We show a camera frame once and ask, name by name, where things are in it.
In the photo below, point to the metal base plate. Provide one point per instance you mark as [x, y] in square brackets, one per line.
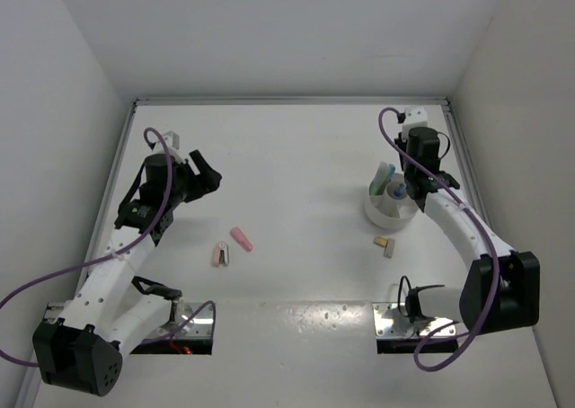
[390, 324]
[192, 322]

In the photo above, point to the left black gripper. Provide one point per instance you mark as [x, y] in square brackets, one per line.
[207, 179]

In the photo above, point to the clear blue pen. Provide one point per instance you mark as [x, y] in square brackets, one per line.
[399, 191]

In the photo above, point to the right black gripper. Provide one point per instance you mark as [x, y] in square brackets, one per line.
[401, 140]

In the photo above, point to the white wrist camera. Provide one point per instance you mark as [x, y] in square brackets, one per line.
[412, 117]
[172, 140]

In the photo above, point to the white round divided container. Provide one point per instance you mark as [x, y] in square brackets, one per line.
[388, 211]

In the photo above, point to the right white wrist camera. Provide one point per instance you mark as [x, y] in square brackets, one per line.
[412, 117]

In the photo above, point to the pink eraser case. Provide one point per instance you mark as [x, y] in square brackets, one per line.
[240, 237]

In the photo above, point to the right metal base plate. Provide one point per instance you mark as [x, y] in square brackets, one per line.
[390, 324]

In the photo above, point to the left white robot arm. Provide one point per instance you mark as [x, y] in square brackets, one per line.
[83, 349]

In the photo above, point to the blue highlighter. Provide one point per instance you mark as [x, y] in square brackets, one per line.
[389, 176]

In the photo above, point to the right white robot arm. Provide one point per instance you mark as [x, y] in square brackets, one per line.
[502, 287]

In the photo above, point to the yellow highlighter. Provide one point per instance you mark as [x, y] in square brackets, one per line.
[374, 189]

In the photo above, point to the green highlighter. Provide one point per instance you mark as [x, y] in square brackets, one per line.
[380, 173]

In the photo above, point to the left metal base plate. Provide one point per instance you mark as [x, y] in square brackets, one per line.
[192, 322]

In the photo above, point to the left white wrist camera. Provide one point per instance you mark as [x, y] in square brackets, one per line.
[172, 140]

